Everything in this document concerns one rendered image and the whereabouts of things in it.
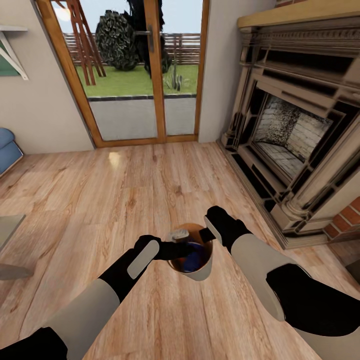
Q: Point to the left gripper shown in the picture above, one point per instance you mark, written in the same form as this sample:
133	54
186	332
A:
179	250

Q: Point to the countertop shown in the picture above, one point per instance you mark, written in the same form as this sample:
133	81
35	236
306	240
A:
308	10

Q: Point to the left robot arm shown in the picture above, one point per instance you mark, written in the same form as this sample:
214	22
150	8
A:
69	334

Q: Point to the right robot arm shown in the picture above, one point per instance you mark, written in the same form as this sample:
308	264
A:
326	318

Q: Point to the coffee table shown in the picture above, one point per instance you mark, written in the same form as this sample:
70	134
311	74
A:
8	226

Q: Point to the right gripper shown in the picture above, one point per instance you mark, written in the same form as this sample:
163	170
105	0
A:
206	235

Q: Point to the shelf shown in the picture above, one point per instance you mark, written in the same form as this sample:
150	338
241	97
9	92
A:
9	63

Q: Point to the trash can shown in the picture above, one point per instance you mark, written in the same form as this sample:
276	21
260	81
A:
206	251

